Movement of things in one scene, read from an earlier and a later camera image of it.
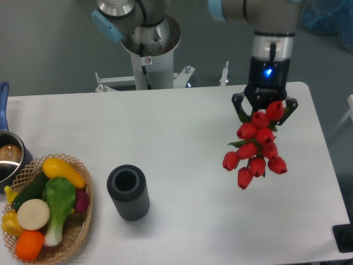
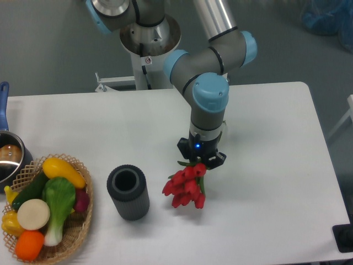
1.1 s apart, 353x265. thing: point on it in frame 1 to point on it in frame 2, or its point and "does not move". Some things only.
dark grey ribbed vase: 127,186 does not move
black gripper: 267,82 to 197,148
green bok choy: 59,196 does not move
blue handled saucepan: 14,157 does not move
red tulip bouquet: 256,146 to 186,185
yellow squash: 56,167 does not move
